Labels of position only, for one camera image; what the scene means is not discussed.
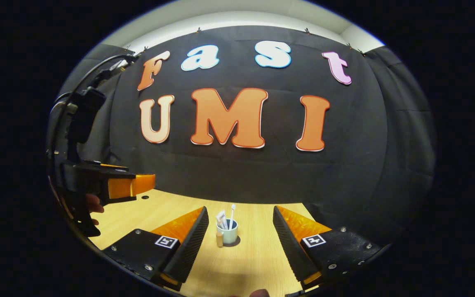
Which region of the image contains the wooden desktop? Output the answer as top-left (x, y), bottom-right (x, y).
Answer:
top-left (89, 189), bottom-right (318, 297)

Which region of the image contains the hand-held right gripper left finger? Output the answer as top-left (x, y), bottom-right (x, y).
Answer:
top-left (101, 206), bottom-right (210, 292)

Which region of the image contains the black cable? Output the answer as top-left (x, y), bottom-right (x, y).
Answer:
top-left (50, 54), bottom-right (139, 165)

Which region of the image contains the pale blue cup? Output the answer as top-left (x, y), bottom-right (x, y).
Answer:
top-left (215, 219), bottom-right (239, 248)

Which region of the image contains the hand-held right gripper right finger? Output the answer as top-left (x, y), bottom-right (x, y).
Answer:
top-left (273, 205), bottom-right (383, 291)

